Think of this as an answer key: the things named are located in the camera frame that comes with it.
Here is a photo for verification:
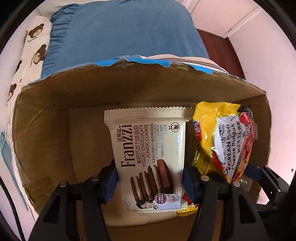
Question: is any yellow Korean cheese noodle pack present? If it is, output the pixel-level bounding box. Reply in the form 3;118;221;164
177;101;255;216

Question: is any Franzzi chocolate cookie pack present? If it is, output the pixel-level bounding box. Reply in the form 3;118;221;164
104;107;193;213

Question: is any light blue cushion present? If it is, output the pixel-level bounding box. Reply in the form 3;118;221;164
1;132;13;174

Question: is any bear print pillow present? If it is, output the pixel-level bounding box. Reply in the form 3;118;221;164
6;16;52;120

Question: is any blue pillow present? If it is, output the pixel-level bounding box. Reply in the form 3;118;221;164
42;1;209;76

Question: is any cardboard snack box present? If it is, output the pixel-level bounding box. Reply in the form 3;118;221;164
13;58;271;240

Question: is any black cable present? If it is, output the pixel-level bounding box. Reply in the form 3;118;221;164
0;177;26;241

